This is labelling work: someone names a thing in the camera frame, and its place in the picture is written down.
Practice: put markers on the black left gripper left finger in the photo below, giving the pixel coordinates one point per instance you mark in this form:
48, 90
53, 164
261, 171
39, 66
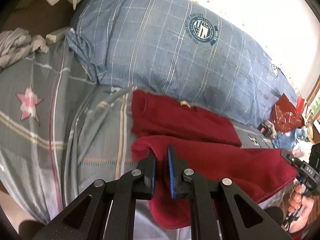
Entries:
105, 210

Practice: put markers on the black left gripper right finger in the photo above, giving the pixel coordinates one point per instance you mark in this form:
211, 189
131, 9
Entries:
219, 209

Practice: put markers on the dark red sweater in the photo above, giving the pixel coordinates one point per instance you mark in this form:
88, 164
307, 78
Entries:
209, 144

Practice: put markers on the person's right hand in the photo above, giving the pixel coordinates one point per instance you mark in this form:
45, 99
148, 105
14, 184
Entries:
295, 202

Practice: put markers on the red plastic bag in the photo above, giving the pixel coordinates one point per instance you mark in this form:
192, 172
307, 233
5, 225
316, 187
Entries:
285, 116

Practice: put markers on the dark small bottles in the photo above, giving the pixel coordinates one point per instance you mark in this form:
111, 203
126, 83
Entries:
266, 128

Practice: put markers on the grey plaid bed quilt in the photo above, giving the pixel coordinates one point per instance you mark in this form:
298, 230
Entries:
60, 131

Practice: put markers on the blue plaid pillow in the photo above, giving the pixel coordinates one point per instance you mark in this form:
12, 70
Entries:
179, 49

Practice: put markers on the small white box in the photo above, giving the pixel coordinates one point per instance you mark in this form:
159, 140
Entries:
56, 36

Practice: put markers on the crumpled grey white cloth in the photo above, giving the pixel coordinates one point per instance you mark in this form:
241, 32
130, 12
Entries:
17, 44

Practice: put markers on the blue cloth with cord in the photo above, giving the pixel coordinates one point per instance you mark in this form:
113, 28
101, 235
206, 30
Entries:
290, 139

